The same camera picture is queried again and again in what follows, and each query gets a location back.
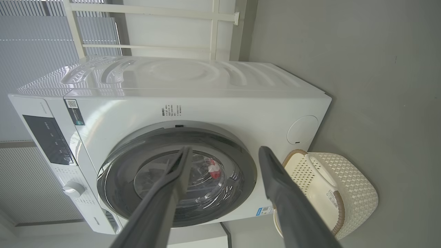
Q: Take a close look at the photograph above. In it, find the washing machine glass door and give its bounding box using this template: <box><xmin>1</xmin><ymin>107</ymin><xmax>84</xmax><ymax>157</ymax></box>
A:
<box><xmin>96</xmin><ymin>121</ymin><xmax>258</xmax><ymax>228</ymax></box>

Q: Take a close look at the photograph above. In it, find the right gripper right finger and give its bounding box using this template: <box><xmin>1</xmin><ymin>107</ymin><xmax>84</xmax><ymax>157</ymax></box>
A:
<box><xmin>258</xmin><ymin>146</ymin><xmax>343</xmax><ymax>248</ymax></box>

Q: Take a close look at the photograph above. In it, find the printed product label sticker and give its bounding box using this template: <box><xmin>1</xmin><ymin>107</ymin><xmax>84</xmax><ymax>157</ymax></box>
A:
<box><xmin>327</xmin><ymin>189</ymin><xmax>340</xmax><ymax>209</ymax></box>

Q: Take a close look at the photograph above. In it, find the black control display panel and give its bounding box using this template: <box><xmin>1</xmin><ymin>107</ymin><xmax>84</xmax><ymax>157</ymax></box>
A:
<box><xmin>22</xmin><ymin>115</ymin><xmax>75</xmax><ymax>166</ymax></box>

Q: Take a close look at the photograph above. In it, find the white control knob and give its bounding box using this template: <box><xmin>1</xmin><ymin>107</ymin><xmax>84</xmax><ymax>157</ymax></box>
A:
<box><xmin>62</xmin><ymin>182</ymin><xmax>86</xmax><ymax>198</ymax></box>

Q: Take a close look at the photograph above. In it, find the white metal frame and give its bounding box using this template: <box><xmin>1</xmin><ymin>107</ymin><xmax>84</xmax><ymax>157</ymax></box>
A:
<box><xmin>63</xmin><ymin>0</ymin><xmax>240</xmax><ymax>62</ymax></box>

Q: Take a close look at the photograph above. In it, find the red garment with number print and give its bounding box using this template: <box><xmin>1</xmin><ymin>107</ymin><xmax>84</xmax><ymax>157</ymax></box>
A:
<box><xmin>206</xmin><ymin>158</ymin><xmax>222</xmax><ymax>179</ymax></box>

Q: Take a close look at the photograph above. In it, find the grey window blind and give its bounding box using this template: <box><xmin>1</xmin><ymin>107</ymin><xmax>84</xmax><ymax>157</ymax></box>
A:
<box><xmin>0</xmin><ymin>0</ymin><xmax>122</xmax><ymax>142</ymax></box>
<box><xmin>0</xmin><ymin>146</ymin><xmax>85</xmax><ymax>224</ymax></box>

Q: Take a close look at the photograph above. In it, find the QR code sticker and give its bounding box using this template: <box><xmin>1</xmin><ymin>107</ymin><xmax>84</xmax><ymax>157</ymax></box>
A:
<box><xmin>65</xmin><ymin>99</ymin><xmax>85</xmax><ymax>126</ymax></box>

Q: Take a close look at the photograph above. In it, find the white detergent drawer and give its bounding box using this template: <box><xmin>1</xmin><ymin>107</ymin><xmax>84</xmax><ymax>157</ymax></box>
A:
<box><xmin>90</xmin><ymin>207</ymin><xmax>121</xmax><ymax>235</ymax></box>

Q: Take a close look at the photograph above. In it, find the white front-load washing machine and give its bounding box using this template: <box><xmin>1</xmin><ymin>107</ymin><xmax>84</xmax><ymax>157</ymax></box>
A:
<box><xmin>8</xmin><ymin>55</ymin><xmax>333</xmax><ymax>235</ymax></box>

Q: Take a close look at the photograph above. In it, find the cream perforated laundry basket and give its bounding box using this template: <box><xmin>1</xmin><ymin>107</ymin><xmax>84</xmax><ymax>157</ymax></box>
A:
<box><xmin>273</xmin><ymin>149</ymin><xmax>379</xmax><ymax>240</ymax></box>

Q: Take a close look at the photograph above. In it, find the round white filter cover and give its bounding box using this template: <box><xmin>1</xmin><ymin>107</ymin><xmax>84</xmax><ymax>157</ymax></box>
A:
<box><xmin>287</xmin><ymin>115</ymin><xmax>319</xmax><ymax>145</ymax></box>

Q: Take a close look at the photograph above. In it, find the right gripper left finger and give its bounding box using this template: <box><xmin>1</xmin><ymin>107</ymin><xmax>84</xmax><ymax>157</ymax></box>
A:
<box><xmin>110</xmin><ymin>146</ymin><xmax>193</xmax><ymax>248</ymax></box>

